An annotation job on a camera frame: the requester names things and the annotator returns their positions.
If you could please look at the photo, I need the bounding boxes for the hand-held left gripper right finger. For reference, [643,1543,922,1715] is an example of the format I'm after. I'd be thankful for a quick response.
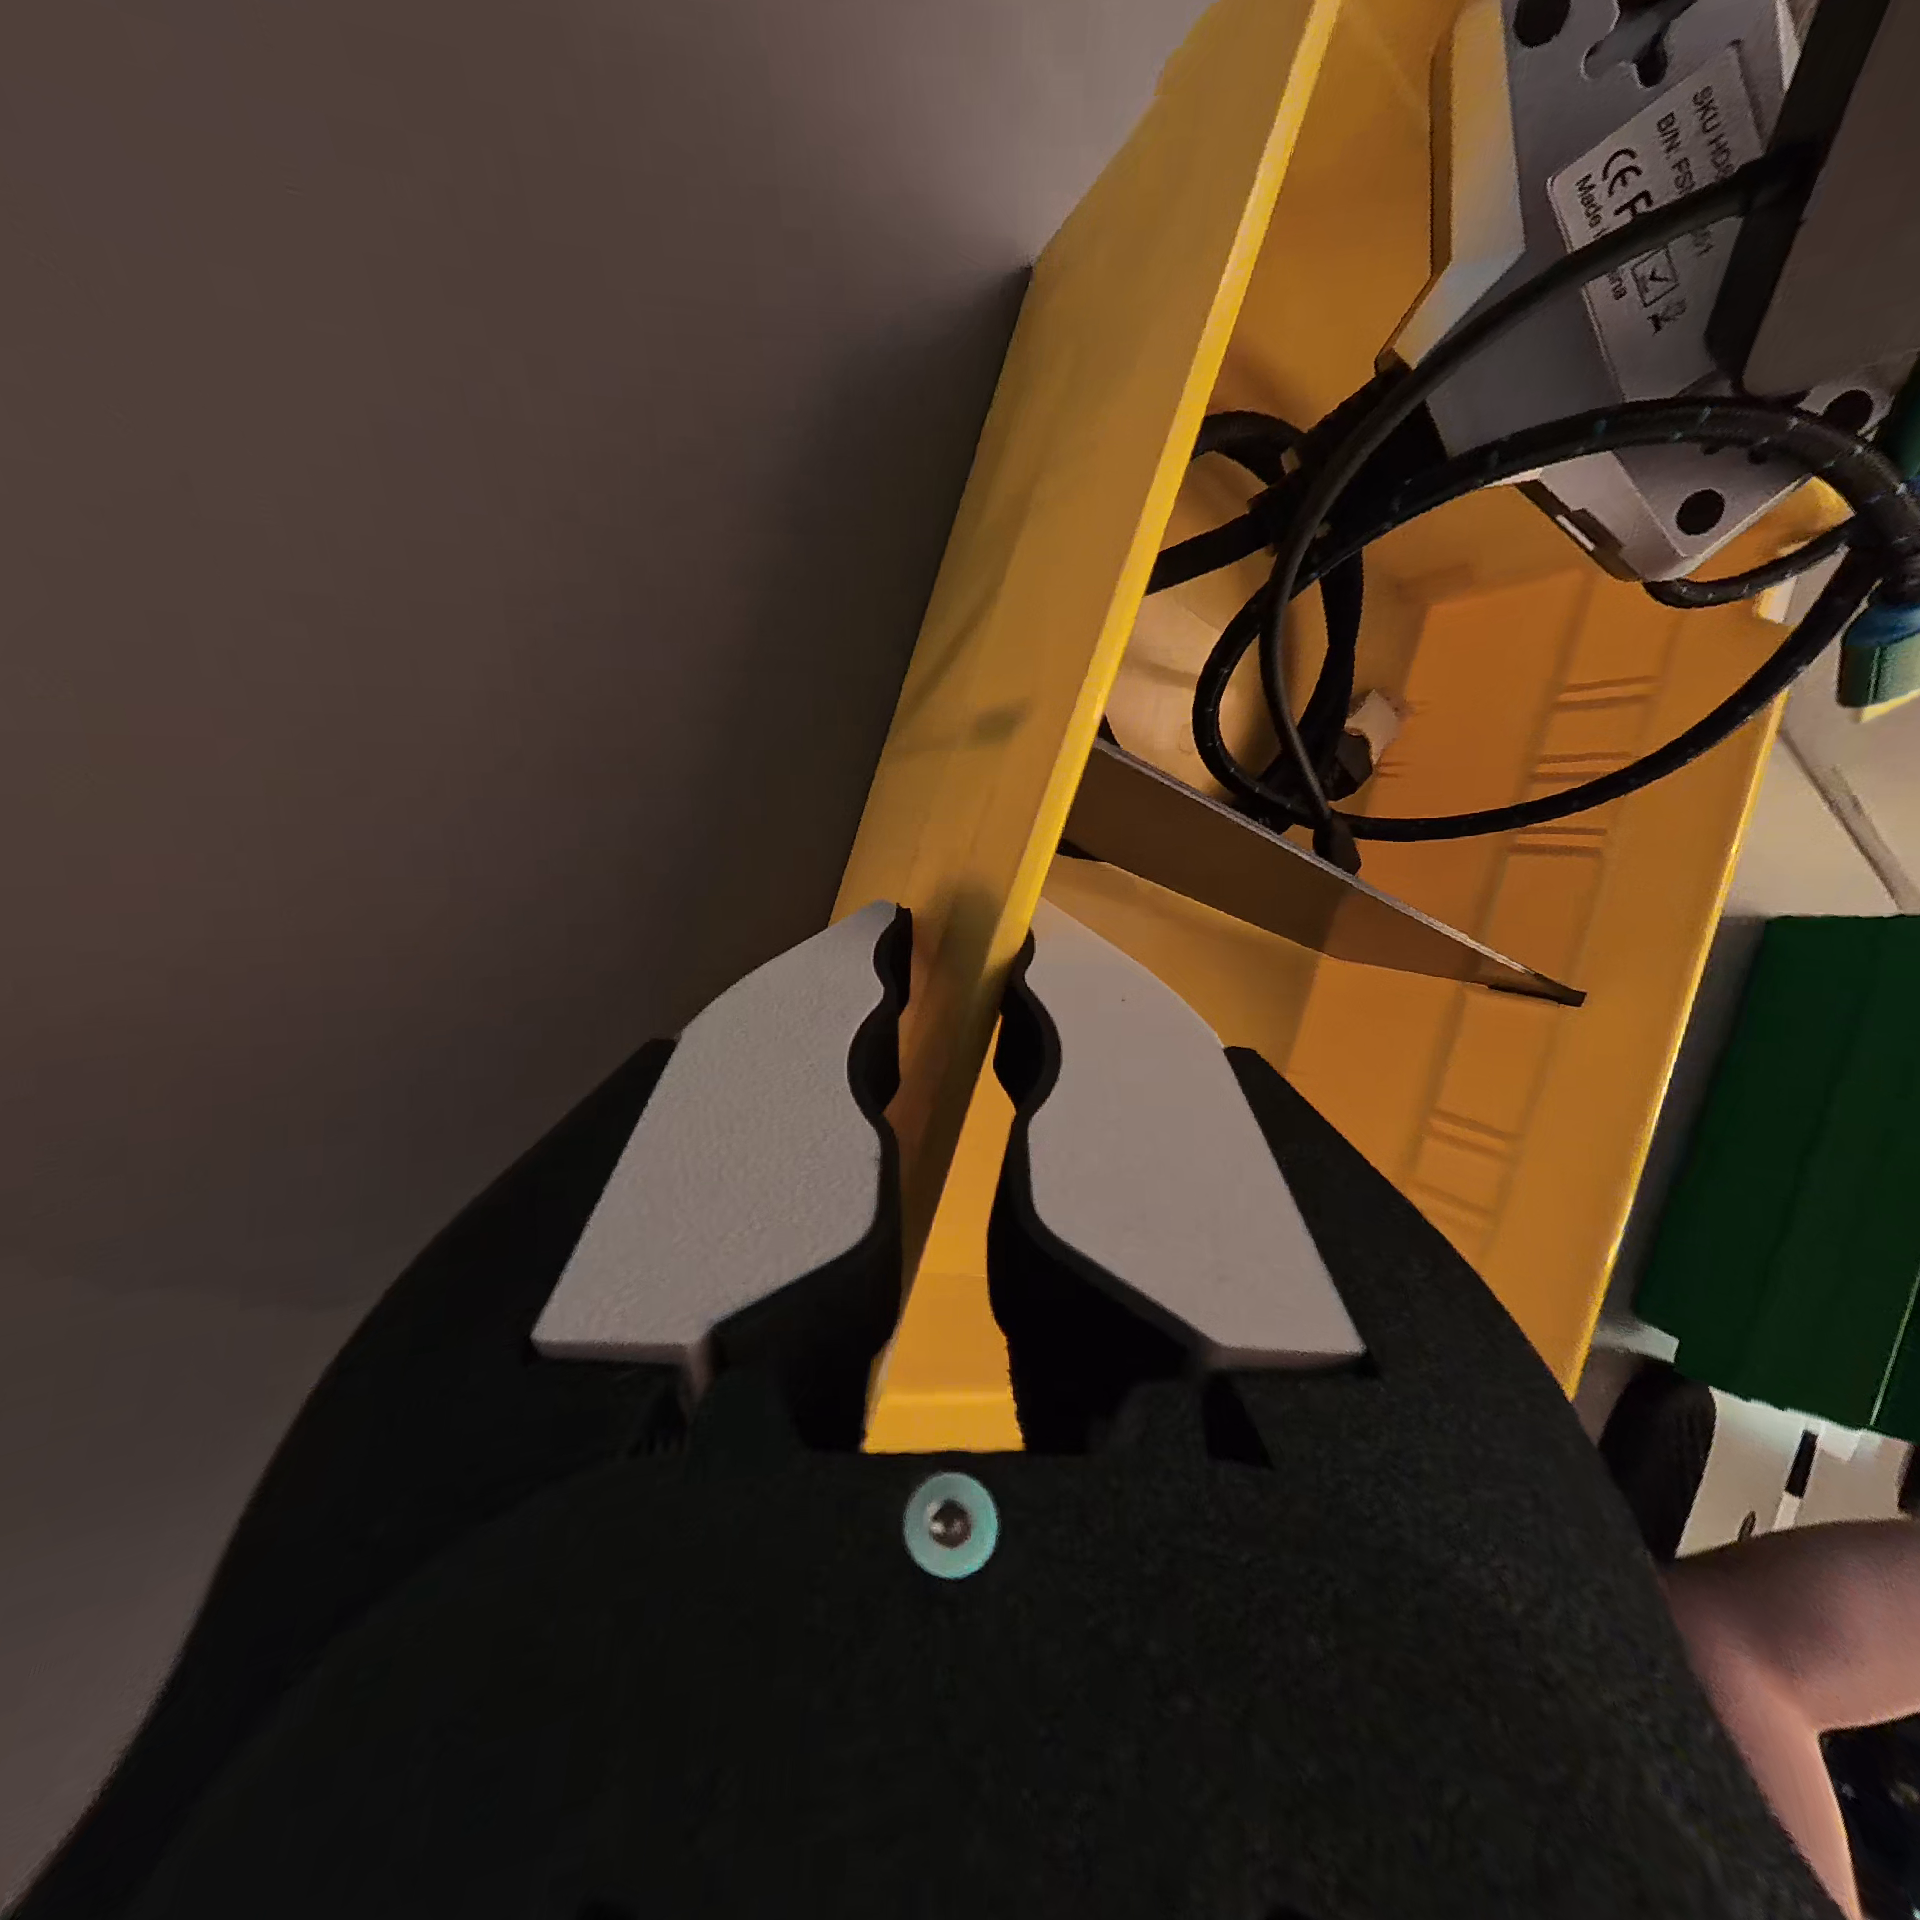
[989,900,1370,1374]

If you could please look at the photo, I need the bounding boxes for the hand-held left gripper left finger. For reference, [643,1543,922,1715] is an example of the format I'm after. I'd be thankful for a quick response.
[528,901,917,1378]

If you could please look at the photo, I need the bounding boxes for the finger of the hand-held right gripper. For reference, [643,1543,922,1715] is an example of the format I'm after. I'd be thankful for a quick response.
[1705,0,1920,395]

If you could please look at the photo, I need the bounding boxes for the yellow plastic bin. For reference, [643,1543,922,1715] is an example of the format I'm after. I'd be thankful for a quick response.
[832,0,1853,1458]

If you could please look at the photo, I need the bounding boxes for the green plastic bin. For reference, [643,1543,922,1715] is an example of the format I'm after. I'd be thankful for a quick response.
[1631,914,1920,1442]

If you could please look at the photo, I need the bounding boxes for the dark bin divider plate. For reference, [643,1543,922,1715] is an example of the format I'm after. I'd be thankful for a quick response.
[1056,733,1590,1010]

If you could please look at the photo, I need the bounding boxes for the black textured pad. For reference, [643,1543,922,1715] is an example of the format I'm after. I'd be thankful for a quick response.
[1595,1364,1716,1554]

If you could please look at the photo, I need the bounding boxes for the person's leg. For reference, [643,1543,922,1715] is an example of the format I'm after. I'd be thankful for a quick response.
[1661,1517,1920,1878]

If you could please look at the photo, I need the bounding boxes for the black braided HDMI cable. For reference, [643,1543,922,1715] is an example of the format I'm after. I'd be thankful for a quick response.
[1192,395,1920,842]

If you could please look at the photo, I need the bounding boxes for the grey HDMI switch box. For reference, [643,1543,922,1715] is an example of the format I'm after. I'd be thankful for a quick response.
[1376,0,1895,583]

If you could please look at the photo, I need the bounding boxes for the thin black USB cable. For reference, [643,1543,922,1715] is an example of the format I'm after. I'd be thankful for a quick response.
[1146,150,1817,879]

